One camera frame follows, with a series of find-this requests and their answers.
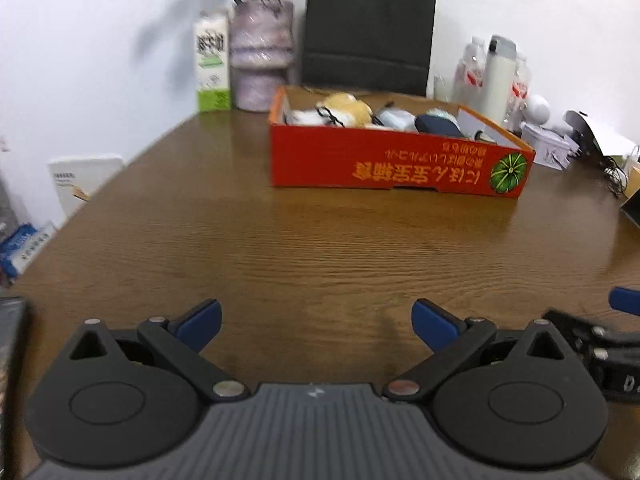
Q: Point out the glittery organza bag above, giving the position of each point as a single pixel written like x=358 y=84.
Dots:
x=442 y=114

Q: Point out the black flat device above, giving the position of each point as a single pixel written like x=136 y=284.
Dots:
x=11 y=360

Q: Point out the white tissue paper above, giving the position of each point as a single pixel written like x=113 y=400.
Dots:
x=302 y=117

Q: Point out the purple mottled vase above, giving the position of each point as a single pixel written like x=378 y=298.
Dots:
x=260 y=60

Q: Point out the clear water bottle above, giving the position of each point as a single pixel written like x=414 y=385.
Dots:
x=521 y=95
x=467 y=75

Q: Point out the white cardboard box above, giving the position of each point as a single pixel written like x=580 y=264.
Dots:
x=85 y=180

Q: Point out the navy zip case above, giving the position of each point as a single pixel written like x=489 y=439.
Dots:
x=437 y=127

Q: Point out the yellow plush toy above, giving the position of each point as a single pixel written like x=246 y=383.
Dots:
x=350 y=110

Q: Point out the white green milk carton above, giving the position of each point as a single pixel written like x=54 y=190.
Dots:
x=212 y=70

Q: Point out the red cardboard box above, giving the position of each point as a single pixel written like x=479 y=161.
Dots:
x=350 y=170

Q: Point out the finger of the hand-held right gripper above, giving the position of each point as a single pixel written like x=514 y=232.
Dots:
x=627 y=301
x=597 y=332

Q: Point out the white thermos bottle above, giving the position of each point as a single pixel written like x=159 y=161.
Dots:
x=497 y=85

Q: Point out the black paper bag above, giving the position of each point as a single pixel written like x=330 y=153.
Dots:
x=367 y=25

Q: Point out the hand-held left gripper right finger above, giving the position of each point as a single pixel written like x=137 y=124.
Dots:
x=435 y=325

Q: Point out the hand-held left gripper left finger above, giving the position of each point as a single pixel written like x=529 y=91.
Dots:
x=200 y=325

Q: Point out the wooden desktop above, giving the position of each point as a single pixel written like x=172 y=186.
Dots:
x=300 y=250

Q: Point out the pale patterned tin box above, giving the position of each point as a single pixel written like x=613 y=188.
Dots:
x=545 y=147

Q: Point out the clear glass cup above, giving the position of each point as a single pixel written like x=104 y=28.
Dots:
x=442 y=89

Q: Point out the blue white packet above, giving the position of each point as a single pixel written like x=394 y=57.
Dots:
x=25 y=250

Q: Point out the white round speaker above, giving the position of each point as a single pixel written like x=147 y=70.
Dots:
x=537 y=108

